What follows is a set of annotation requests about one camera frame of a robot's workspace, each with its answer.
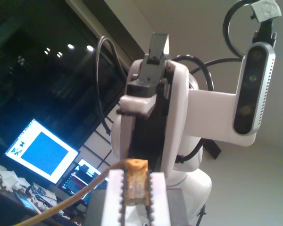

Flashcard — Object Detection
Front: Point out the yellow network cable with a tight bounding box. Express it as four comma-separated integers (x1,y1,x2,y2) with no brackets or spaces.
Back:
14,158,149,226

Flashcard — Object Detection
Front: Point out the dark computer monitor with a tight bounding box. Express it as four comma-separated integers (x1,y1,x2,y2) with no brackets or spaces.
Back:
58,158,110,209

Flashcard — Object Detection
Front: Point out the monitor with blue square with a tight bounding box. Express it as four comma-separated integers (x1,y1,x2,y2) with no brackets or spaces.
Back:
4,117,81,186

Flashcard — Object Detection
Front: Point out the smartphone with lit screen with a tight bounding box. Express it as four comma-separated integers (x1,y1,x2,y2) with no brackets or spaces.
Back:
15,192,36,210

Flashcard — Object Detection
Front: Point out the white camera bracket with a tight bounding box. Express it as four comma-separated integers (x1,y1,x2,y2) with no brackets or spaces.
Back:
187,89,258,147

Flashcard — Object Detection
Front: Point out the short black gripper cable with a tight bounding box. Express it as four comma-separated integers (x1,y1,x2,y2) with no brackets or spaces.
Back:
175,138,205,164

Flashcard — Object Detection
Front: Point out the silver camera bar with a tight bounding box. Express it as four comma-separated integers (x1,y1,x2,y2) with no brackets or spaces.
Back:
233,41,276,136

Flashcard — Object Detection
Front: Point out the long black arm cable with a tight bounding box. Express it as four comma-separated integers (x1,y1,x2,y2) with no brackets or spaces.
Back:
95,0,278,136

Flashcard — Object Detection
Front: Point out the white foam cable tag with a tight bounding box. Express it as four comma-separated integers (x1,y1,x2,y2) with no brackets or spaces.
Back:
250,0,283,24

